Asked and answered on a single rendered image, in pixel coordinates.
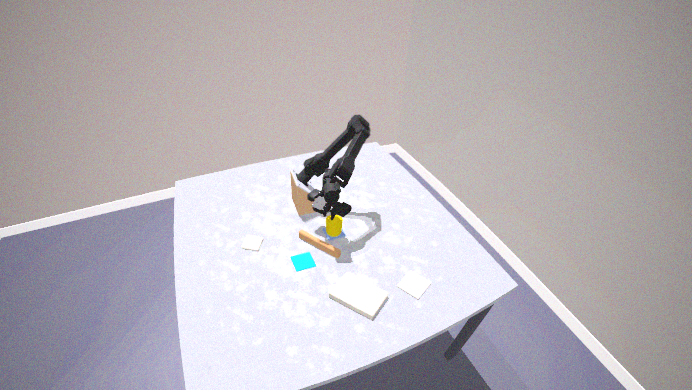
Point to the white flat block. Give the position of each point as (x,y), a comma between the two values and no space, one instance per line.
(359,295)

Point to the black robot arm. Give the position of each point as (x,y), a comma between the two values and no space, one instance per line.
(357,131)

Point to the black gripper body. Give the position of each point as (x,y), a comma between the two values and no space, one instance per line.
(341,209)

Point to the yellow cup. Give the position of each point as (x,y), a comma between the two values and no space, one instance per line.
(334,227)

